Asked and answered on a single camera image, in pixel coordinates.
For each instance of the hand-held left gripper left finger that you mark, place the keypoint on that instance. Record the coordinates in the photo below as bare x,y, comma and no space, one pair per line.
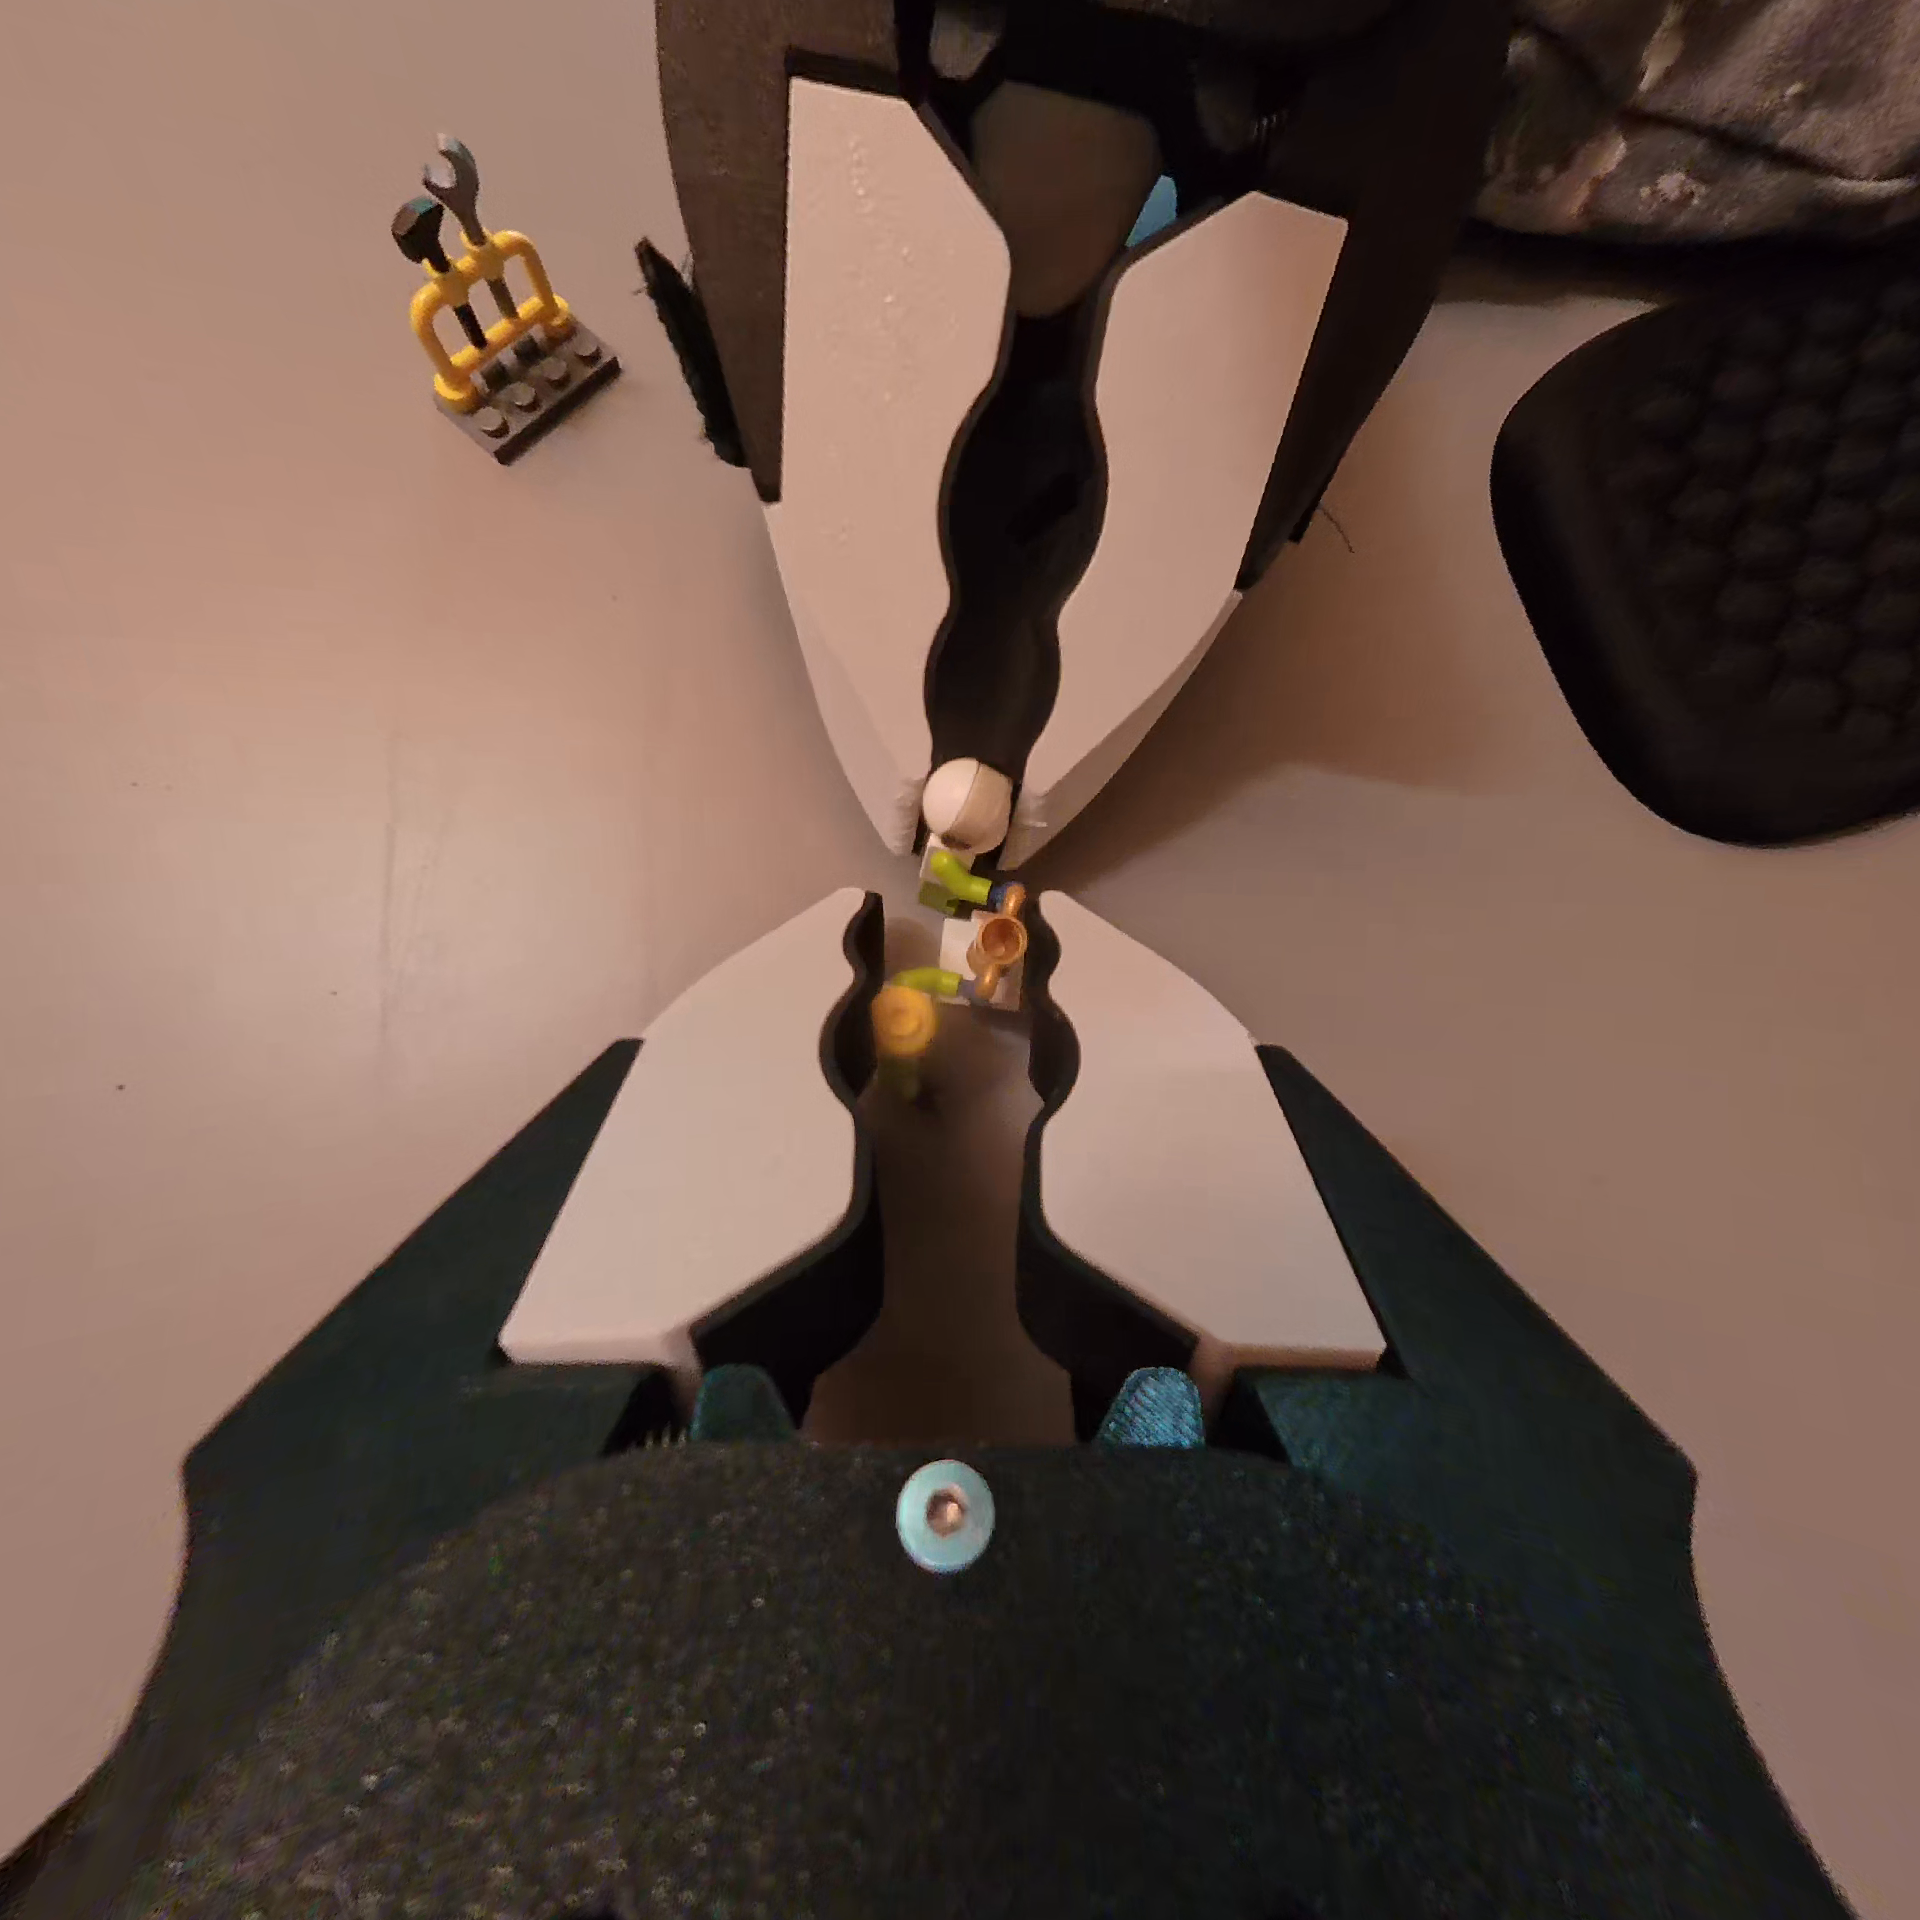
691,1199

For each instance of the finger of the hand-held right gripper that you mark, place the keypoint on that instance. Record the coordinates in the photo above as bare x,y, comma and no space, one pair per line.
1199,480
856,450

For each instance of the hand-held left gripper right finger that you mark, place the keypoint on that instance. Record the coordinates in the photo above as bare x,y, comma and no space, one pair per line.
1215,1199

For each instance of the yellow round lego piece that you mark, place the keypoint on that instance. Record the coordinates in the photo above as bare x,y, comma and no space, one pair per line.
906,1017

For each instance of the small tan lego piece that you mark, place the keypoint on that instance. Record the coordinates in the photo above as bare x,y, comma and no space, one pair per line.
996,944

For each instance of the green lego minifigure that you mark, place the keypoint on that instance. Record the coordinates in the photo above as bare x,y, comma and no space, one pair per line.
963,803

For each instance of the person's right forearm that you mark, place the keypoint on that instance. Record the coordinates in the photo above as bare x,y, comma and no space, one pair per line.
1711,120

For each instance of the black mesh office chair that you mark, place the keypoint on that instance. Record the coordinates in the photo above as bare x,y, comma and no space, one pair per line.
1741,571

